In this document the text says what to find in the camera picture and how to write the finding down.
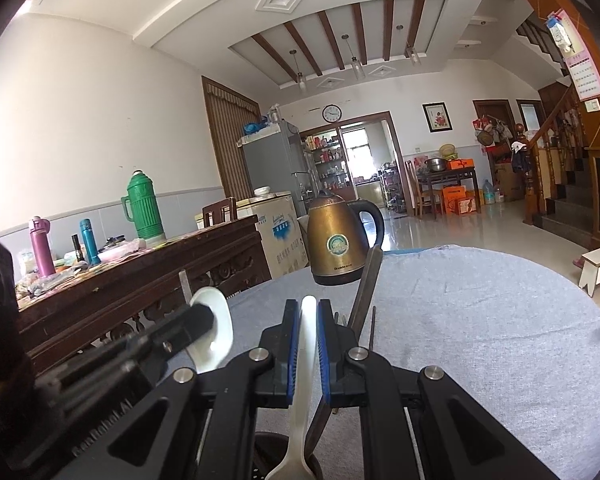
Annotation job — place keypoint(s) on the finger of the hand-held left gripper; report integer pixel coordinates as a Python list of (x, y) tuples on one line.
[(190, 327)]

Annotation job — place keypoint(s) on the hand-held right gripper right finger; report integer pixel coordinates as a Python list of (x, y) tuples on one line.
[(324, 360)]

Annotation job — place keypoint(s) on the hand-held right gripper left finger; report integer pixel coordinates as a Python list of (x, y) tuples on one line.
[(291, 360)]

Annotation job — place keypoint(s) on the white soup spoon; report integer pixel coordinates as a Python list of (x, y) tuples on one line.
[(221, 310)]

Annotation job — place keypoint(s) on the long white plastic spoon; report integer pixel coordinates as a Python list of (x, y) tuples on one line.
[(307, 325)]

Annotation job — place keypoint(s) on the dark wooden chopstick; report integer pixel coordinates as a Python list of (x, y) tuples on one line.
[(373, 325), (369, 280)]

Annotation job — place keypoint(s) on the black utensil holder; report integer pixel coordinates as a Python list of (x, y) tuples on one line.
[(270, 447)]

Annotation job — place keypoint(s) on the dark carved wooden chair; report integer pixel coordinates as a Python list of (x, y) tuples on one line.
[(130, 285)]

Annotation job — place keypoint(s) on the pile of small clutter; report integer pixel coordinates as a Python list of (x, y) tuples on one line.
[(50, 282)]

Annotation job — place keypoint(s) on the pink water bottle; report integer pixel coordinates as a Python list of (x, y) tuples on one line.
[(42, 250)]

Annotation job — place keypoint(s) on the white cardboard box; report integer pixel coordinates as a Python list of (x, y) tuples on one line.
[(280, 240)]

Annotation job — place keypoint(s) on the green thermos flask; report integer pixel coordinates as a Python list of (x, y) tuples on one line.
[(144, 210)]

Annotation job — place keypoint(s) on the gold electric kettle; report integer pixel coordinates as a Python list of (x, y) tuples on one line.
[(335, 230)]

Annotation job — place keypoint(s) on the teal water bottle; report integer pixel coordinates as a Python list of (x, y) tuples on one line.
[(89, 242)]

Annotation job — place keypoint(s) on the small black bottle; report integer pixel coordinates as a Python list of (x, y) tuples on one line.
[(77, 250)]

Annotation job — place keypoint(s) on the white bowl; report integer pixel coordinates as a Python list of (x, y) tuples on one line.
[(262, 191)]

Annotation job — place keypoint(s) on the grey tablecloth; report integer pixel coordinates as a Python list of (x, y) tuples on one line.
[(480, 335)]

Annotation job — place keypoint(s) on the grey refrigerator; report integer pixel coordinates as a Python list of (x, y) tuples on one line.
[(272, 165)]

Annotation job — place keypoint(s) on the brown striped curtain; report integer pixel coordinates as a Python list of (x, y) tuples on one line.
[(227, 145)]

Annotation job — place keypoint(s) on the wooden dining chair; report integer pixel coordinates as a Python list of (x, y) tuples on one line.
[(414, 190)]

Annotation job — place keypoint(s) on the shelf of bottles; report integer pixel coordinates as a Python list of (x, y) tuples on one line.
[(327, 157)]

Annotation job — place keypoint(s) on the orange cardboard box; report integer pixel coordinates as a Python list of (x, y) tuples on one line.
[(470, 206), (452, 197)]

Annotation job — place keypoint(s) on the dark wooden dining table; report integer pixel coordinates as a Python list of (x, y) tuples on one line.
[(450, 175)]

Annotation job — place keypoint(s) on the metal basin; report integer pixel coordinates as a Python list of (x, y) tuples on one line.
[(436, 164)]

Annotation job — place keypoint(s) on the large water jug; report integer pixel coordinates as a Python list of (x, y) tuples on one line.
[(489, 192)]

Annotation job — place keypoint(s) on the flat orange box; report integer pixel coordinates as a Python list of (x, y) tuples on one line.
[(461, 164)]

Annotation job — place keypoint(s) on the green basket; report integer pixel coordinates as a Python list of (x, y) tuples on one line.
[(448, 150)]

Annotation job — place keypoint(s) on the brown cardboard box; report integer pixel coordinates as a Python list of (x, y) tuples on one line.
[(507, 182)]

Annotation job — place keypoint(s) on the small white stool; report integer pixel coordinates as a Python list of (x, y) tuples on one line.
[(596, 265)]

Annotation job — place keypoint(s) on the wooden staircase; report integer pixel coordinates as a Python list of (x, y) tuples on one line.
[(565, 200)]

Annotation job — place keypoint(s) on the round wall clock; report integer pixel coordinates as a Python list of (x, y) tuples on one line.
[(332, 113)]

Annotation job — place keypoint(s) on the framed wall picture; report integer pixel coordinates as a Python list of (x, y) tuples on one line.
[(436, 117)]

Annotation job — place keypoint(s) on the white light switch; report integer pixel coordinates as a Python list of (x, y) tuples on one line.
[(592, 105)]

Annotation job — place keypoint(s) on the pink wall calendar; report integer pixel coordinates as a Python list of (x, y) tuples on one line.
[(585, 70)]

